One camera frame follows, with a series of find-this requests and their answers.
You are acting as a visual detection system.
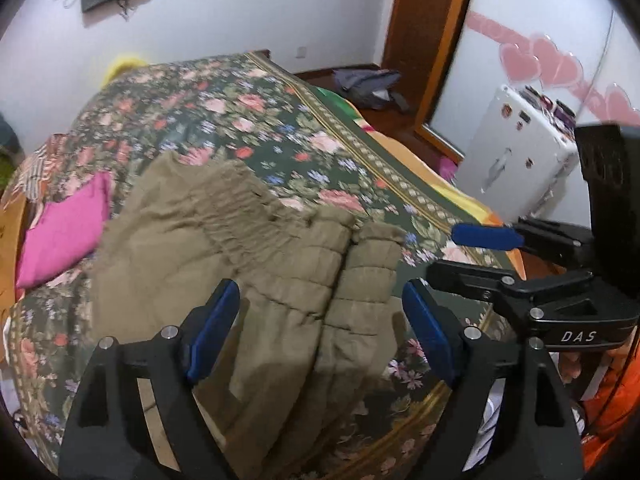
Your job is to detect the olive green pants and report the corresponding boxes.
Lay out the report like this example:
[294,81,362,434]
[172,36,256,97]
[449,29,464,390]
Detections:
[91,152,404,479]

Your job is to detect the orange sleeve forearm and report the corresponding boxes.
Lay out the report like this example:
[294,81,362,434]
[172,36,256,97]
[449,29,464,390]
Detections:
[582,330,639,471]

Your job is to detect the right hand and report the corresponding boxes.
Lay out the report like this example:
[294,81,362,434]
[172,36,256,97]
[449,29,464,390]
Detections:
[558,352,582,384]

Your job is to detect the white suitcase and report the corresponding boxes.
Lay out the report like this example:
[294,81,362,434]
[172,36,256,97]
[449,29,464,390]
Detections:
[454,84,578,222]

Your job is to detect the pink folded cloth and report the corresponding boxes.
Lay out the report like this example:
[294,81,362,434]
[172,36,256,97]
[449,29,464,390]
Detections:
[16,171,112,289]

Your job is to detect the grey backpack on floor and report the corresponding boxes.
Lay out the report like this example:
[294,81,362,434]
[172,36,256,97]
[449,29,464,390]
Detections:
[333,68,410,114]

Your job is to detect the brown wooden door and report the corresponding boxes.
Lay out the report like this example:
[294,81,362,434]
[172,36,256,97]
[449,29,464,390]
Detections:
[380,0,478,111]

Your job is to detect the striped patchwork blanket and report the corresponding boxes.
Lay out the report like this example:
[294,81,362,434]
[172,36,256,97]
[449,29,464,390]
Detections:
[1,133,70,209]

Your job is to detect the floral bedspread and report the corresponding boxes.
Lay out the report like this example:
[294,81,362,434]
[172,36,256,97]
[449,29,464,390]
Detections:
[8,53,523,468]

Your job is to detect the pink heart wall decoration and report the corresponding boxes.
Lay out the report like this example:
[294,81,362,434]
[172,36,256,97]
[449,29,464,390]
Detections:
[464,11,639,126]

